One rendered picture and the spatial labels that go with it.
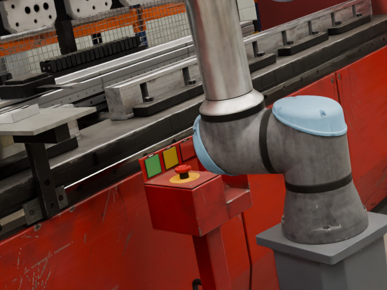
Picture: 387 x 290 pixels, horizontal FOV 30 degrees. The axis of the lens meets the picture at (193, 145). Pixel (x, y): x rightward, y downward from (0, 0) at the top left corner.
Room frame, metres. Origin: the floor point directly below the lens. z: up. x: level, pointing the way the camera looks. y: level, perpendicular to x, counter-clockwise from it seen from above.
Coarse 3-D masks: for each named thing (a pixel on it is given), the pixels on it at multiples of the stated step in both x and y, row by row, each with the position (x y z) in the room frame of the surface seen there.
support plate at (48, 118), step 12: (48, 108) 1.64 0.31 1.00; (60, 108) 1.61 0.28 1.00; (72, 108) 1.58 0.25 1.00; (84, 108) 1.55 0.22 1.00; (24, 120) 1.54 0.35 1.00; (36, 120) 1.51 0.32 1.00; (48, 120) 1.49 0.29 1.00; (60, 120) 1.46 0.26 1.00; (72, 120) 1.49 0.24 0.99; (0, 132) 1.47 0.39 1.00; (12, 132) 1.45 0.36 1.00; (24, 132) 1.42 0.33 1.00; (36, 132) 1.41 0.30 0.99
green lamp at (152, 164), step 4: (156, 156) 1.68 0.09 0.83; (148, 160) 1.66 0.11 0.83; (152, 160) 1.67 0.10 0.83; (156, 160) 1.68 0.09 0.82; (148, 164) 1.66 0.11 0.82; (152, 164) 1.67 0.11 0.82; (156, 164) 1.68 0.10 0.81; (148, 168) 1.66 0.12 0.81; (152, 168) 1.67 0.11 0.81; (156, 168) 1.68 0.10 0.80; (160, 168) 1.69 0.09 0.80; (148, 172) 1.66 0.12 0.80; (152, 172) 1.67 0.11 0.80; (156, 172) 1.68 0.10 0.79; (148, 176) 1.66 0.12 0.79
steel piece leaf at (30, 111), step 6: (24, 108) 1.57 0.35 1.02; (30, 108) 1.58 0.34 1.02; (36, 108) 1.59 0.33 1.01; (12, 114) 1.53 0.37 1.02; (18, 114) 1.55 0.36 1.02; (24, 114) 1.56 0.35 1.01; (30, 114) 1.57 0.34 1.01; (36, 114) 1.59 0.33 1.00; (0, 120) 1.59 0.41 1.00; (6, 120) 1.57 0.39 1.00; (12, 120) 1.56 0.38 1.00; (18, 120) 1.54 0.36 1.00
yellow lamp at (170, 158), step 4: (172, 148) 1.73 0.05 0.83; (164, 152) 1.70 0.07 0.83; (168, 152) 1.71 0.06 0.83; (172, 152) 1.72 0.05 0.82; (176, 152) 1.73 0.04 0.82; (164, 156) 1.70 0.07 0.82; (168, 156) 1.71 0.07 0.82; (172, 156) 1.72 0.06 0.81; (176, 156) 1.73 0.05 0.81; (164, 160) 1.70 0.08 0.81; (168, 160) 1.71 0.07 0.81; (172, 160) 1.72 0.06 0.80; (176, 160) 1.73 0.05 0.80; (168, 164) 1.71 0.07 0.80; (172, 164) 1.72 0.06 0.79; (176, 164) 1.73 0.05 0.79; (168, 168) 1.71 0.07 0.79
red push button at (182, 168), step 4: (176, 168) 1.62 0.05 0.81; (180, 168) 1.61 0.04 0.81; (184, 168) 1.61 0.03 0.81; (188, 168) 1.61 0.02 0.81; (176, 172) 1.62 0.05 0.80; (180, 172) 1.61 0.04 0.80; (184, 172) 1.61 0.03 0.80; (180, 176) 1.62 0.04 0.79; (184, 176) 1.62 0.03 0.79; (188, 176) 1.62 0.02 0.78
